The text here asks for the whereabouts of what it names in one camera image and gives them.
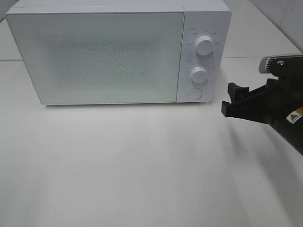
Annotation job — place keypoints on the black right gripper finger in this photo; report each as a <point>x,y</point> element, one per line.
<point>252,110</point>
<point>243,96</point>

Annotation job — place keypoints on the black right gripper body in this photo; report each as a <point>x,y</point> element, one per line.
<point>272,106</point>

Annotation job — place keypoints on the round white door button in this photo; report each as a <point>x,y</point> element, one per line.
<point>195,93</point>

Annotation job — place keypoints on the white timer knob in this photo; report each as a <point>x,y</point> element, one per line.
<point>199,75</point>

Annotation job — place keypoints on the white microwave door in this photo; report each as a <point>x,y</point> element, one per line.
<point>100,58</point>

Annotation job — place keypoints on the white upper power knob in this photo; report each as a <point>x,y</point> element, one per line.
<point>204,45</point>

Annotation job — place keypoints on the white microwave oven body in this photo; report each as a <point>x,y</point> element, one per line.
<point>201,17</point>

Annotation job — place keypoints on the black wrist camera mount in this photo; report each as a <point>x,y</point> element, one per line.
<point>285,66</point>

